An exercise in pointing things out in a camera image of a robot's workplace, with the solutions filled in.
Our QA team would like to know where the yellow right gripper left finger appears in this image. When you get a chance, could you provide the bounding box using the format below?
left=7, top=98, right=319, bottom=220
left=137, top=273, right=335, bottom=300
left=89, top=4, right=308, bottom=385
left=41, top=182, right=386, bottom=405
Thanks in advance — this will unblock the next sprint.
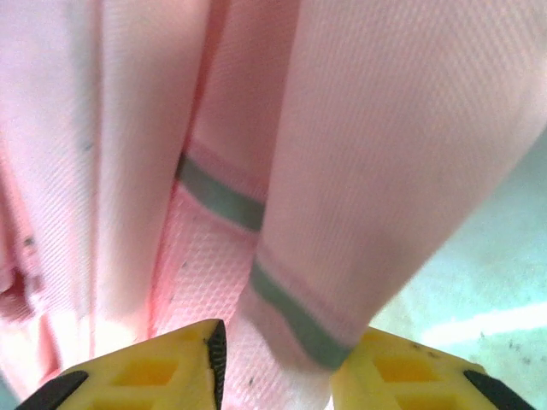
left=15, top=319, right=227, bottom=410

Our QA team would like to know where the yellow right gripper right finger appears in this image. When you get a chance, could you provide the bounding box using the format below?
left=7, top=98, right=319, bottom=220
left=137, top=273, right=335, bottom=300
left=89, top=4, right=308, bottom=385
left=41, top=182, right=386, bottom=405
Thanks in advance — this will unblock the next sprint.
left=331, top=327, right=547, bottom=410

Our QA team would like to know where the pink school backpack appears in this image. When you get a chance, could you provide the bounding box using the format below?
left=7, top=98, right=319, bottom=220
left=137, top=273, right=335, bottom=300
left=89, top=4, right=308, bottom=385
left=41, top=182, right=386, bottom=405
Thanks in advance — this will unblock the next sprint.
left=0, top=0, right=547, bottom=410

